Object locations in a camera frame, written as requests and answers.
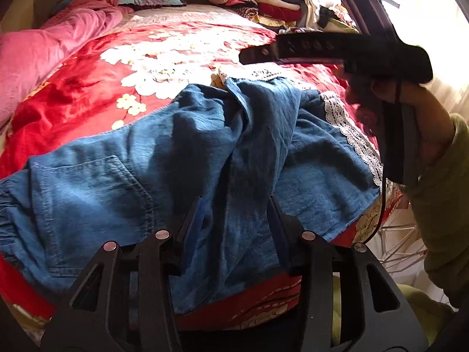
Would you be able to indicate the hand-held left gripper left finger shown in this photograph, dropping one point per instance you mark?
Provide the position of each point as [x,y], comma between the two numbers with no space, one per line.
[197,222]

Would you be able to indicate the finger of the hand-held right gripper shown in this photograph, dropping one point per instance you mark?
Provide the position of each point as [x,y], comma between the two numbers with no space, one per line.
[258,54]

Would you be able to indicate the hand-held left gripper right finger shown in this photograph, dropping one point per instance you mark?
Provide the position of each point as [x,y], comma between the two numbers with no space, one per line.
[282,234]

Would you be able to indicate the blue denim pants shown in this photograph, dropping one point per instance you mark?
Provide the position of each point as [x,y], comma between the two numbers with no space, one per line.
[110,190]

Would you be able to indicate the person's right forearm, green sleeve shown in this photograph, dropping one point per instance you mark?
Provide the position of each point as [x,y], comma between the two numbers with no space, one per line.
[439,209]

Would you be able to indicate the person's right hand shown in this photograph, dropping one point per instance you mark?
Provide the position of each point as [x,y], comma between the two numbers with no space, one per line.
[428,124]

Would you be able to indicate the dark-framed window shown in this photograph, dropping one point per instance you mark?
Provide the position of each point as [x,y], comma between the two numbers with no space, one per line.
[366,3]

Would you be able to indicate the stack of folded clothes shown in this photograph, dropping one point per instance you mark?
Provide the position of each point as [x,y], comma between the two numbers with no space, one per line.
[263,3]

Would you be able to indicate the patterned pillow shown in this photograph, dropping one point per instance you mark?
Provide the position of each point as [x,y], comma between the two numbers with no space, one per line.
[154,0]

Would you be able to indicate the red floral blanket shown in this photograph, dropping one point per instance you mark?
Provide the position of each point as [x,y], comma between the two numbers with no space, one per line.
[91,80]

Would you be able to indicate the pink duvet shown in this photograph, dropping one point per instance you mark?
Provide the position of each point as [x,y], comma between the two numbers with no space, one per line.
[44,47]

